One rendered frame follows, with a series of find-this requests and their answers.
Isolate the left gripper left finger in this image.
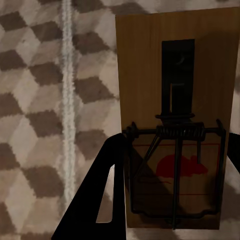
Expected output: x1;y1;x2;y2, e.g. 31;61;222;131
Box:
51;133;126;240

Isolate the mousetrap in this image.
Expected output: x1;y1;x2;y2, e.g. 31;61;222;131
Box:
115;6;240;230

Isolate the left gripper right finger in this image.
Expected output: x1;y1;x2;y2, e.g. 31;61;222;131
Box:
227;133;240;173

